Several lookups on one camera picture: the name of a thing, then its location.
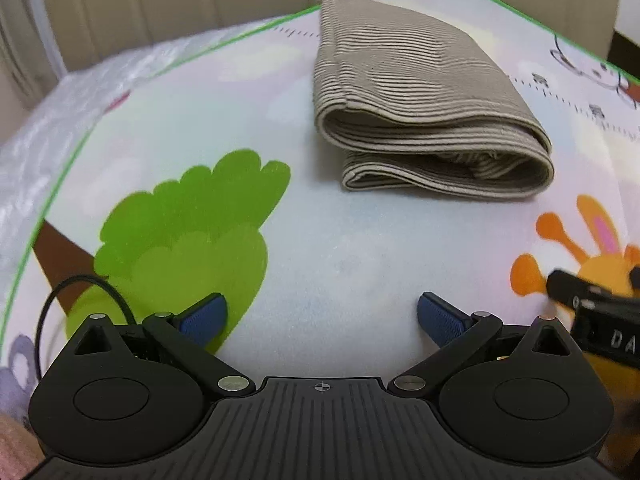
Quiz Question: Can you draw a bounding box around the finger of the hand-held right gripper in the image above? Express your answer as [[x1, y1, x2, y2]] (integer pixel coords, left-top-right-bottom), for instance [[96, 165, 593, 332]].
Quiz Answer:
[[546, 269, 603, 312]]

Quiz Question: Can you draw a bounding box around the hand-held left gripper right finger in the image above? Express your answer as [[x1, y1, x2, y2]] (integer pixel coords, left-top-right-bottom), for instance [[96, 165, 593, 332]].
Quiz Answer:
[[387, 291, 582, 397]]

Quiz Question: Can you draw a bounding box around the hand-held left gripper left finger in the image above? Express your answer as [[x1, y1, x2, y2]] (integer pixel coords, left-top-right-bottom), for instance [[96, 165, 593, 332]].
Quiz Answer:
[[74, 292, 257, 397]]

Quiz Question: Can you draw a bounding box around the beige striped garment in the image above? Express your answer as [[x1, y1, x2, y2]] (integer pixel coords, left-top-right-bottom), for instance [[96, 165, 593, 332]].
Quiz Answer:
[[312, 0, 556, 203]]

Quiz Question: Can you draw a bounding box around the cartoon printed play mat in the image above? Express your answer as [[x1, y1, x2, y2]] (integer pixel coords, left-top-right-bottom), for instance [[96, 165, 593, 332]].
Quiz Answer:
[[0, 0, 640, 421]]

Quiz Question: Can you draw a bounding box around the white cabinet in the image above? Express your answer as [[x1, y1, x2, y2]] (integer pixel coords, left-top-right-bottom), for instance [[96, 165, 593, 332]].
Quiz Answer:
[[611, 0, 640, 47]]

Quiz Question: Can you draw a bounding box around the black cable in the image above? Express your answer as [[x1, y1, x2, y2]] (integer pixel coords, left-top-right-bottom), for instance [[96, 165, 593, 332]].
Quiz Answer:
[[35, 275, 138, 382]]

